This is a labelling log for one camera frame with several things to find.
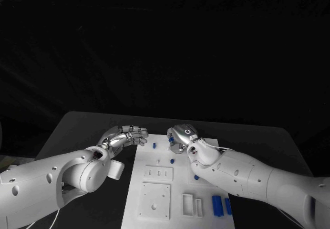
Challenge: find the white cable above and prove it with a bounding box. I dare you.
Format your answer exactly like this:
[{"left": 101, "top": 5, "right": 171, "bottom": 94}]
[
  {"left": 199, "top": 138, "right": 231, "bottom": 150},
  {"left": 26, "top": 208, "right": 61, "bottom": 229}
]

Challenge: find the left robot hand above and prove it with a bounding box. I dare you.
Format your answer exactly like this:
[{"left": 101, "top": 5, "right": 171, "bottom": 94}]
[{"left": 97, "top": 125, "right": 150, "bottom": 160}]

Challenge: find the large blue block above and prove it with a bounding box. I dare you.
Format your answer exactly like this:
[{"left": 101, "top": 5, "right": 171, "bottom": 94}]
[{"left": 211, "top": 195, "right": 225, "bottom": 218}]

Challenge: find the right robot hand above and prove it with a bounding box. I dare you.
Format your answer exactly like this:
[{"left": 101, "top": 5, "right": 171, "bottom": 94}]
[{"left": 166, "top": 123, "right": 201, "bottom": 155}]

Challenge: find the narrow blue block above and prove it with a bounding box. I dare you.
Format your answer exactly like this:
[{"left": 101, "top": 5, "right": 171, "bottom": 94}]
[{"left": 225, "top": 198, "right": 234, "bottom": 216}]

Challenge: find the white task board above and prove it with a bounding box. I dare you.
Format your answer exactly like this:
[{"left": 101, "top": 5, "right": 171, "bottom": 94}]
[{"left": 120, "top": 134, "right": 237, "bottom": 229}]

